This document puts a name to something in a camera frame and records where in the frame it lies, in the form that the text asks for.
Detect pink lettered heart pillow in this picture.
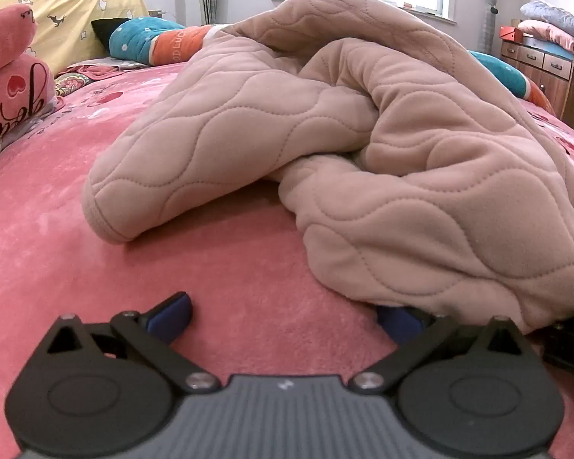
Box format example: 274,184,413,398
0,52,58,154

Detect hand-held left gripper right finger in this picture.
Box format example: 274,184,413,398
351,306,529,395

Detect pink heart-print bed blanket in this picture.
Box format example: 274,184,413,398
0,60,574,459

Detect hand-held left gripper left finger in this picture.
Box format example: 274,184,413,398
45,291,221,395

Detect wooden dresser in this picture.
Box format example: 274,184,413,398
500,38,574,135

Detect black cushion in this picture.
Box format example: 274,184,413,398
91,18,125,51

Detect yellow printed headboard cover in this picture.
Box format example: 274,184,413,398
0,0,149,77

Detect pink folded blanket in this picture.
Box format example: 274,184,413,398
517,20,574,53

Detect floral patterned cloth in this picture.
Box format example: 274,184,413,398
55,57,125,99

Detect pink quilted fleece garment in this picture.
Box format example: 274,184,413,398
81,0,574,333

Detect long teal orange bolster pillow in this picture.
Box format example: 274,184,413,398
108,15,556,116

